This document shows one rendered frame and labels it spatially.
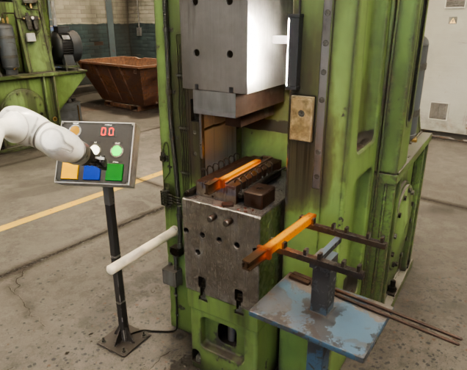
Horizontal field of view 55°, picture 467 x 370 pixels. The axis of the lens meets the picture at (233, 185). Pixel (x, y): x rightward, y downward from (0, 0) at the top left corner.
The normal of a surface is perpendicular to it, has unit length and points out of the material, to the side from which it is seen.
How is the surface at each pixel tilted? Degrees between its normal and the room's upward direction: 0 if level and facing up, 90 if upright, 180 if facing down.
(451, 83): 90
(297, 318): 0
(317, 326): 0
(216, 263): 90
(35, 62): 79
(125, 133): 60
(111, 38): 90
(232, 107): 90
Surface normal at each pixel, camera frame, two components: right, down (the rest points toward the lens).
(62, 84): 0.70, 0.26
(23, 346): 0.00, -0.93
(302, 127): -0.53, 0.30
